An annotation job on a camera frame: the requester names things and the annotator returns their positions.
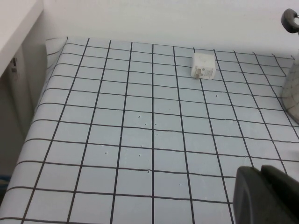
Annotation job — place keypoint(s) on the white power adapter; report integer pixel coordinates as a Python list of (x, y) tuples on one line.
[(203, 65)]

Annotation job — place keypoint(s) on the white grid tablecloth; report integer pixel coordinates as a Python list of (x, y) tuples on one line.
[(116, 116)]

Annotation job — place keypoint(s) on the stainless steel pot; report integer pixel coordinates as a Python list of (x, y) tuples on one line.
[(292, 93)]

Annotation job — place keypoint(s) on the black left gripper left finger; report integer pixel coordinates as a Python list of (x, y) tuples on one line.
[(252, 200)]

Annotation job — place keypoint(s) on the white side cabinet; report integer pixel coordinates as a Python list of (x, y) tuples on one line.
[(16, 30)]

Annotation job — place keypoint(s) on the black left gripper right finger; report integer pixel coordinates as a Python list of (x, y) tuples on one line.
[(285, 193)]

